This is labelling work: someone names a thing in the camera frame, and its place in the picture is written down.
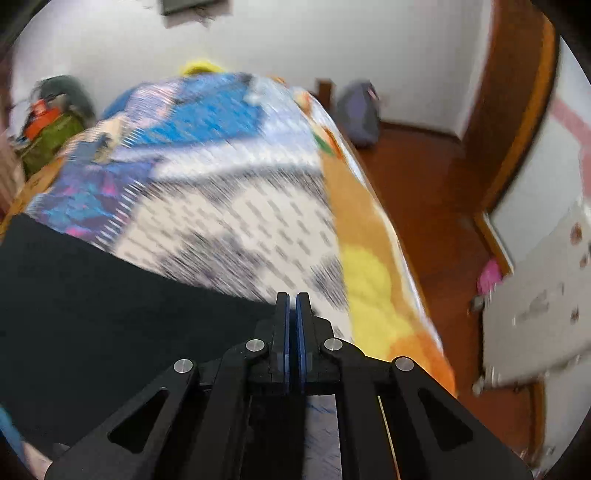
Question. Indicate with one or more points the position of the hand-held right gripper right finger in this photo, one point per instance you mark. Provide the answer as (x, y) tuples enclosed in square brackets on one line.
[(302, 323)]

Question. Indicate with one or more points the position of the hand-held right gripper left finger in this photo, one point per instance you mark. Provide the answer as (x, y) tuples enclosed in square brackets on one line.
[(286, 323)]

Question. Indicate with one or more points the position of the wooden door frame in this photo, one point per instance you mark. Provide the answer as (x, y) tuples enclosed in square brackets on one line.
[(512, 106)]

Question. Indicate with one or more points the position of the white cabinet door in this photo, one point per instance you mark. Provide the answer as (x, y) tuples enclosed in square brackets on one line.
[(531, 314)]

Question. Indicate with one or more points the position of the colourful printed blanket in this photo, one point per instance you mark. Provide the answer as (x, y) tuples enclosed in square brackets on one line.
[(240, 184)]

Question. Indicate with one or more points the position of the pink toy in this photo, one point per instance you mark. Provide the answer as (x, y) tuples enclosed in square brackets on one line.
[(489, 277)]

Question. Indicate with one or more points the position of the pile of clothes and bags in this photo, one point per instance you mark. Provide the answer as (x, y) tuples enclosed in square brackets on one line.
[(51, 124)]

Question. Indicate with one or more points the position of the black pants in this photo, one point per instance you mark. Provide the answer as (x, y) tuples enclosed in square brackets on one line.
[(111, 323)]

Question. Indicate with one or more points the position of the yellow pillow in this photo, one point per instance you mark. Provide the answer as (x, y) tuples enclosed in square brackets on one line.
[(199, 68)]

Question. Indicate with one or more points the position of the dark wall frame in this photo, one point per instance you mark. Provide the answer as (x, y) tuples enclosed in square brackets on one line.
[(182, 5)]

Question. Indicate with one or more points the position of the wooden bed post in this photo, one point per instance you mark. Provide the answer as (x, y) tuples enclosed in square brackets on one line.
[(324, 92)]

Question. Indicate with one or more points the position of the grey backpack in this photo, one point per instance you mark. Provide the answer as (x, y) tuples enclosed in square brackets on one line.
[(358, 113)]

